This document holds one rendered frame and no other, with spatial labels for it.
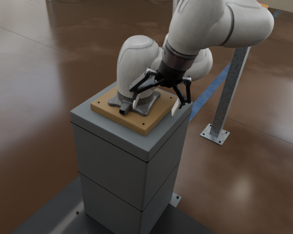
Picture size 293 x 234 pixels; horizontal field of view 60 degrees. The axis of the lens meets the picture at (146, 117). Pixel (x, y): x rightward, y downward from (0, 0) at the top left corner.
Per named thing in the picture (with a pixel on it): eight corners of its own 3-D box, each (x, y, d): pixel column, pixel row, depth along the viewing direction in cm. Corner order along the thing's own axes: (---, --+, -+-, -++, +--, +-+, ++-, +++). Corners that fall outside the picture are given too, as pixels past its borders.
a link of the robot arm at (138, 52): (112, 80, 112) (112, 30, 98) (152, 76, 117) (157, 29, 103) (121, 101, 100) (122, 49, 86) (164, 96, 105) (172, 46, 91)
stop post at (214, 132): (229, 133, 226) (277, 4, 158) (221, 146, 213) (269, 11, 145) (209, 124, 235) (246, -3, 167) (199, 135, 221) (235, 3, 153)
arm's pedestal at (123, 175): (72, 215, 156) (50, 112, 106) (121, 164, 190) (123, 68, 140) (140, 264, 137) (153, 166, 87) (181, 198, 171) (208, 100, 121)
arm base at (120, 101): (101, 109, 104) (101, 98, 101) (125, 84, 120) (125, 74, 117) (143, 123, 100) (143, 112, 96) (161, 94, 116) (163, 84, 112)
